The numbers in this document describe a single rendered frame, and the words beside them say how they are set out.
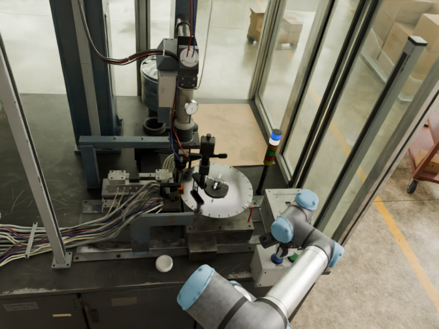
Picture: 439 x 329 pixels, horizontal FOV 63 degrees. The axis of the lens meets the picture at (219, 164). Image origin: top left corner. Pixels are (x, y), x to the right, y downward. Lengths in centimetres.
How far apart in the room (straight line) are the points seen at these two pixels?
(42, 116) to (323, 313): 208
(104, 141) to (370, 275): 199
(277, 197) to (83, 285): 90
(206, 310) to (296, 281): 26
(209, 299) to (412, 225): 259
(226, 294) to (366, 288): 193
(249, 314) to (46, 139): 162
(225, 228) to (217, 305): 75
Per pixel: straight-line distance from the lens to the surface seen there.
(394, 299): 278
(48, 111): 239
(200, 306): 87
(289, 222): 113
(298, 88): 185
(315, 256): 107
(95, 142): 166
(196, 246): 155
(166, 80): 126
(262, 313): 88
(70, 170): 197
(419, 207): 349
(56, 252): 155
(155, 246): 161
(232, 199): 155
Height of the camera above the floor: 211
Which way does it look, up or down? 43 degrees down
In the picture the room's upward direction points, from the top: 10 degrees clockwise
